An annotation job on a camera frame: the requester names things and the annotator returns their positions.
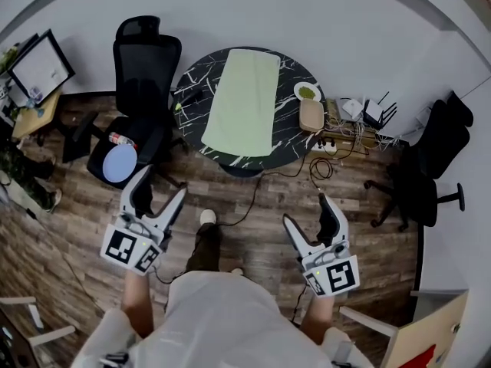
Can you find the wooden crate with white cables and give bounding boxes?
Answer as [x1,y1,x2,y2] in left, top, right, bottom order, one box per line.
[325,97,400,150]

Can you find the black mesh chair with headrest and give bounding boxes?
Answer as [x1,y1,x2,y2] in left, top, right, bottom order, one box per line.
[63,15,189,189]

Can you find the plastic bottle with red label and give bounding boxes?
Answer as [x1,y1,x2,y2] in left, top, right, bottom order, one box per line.
[108,131,137,148]

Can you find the person's right forearm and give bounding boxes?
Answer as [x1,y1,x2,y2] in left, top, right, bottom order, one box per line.
[298,295,334,347]

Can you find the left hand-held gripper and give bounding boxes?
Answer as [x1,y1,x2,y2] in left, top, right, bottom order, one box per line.
[100,164,188,274]

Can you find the light green towel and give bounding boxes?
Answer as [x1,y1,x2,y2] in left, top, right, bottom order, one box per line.
[200,48,281,156]

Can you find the beige lunch box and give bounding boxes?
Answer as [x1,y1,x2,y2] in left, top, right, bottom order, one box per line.
[298,98,325,133]

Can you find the person's dark trousers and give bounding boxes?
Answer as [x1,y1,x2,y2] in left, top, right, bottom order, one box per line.
[186,222,223,274]

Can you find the green potted plant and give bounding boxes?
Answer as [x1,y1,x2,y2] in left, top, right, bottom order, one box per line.
[0,46,18,72]

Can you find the dark purple eggplant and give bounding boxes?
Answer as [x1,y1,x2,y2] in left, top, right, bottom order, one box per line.
[174,90,204,111]

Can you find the white power strip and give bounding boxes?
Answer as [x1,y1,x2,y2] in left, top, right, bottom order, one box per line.
[311,138,338,153]

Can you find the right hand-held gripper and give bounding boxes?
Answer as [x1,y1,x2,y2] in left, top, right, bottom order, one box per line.
[282,192,361,297]

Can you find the white plate of green beans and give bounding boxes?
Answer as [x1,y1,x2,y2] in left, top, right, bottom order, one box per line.
[293,81,322,102]

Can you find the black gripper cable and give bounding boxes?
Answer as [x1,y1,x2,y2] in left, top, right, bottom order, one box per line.
[289,285,308,325]
[153,262,178,286]

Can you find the white square network device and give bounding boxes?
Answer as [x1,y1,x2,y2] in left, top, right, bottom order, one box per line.
[341,97,364,121]

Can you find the person in white shirt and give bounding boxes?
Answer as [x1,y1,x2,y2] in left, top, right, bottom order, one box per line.
[71,270,375,368]

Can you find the person's left forearm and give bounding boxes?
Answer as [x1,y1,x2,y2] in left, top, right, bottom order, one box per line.
[121,270,154,339]

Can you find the black office chair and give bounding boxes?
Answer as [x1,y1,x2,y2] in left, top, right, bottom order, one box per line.
[363,90,475,232]

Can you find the long black floor cable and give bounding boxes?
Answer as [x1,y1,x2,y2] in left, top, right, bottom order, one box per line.
[214,143,369,229]

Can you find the white wooden frame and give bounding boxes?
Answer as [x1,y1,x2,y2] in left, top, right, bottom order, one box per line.
[0,296,77,347]

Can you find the light wooden desk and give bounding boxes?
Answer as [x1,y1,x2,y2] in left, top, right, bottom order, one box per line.
[11,90,62,140]

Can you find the open cardboard box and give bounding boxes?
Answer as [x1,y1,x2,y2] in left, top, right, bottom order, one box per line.
[383,289,471,368]

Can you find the pale blue round plate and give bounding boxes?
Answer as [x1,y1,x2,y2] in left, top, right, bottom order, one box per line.
[102,145,138,183]

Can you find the white router with black antennas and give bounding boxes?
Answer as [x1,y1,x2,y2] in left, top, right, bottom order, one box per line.
[362,91,399,130]

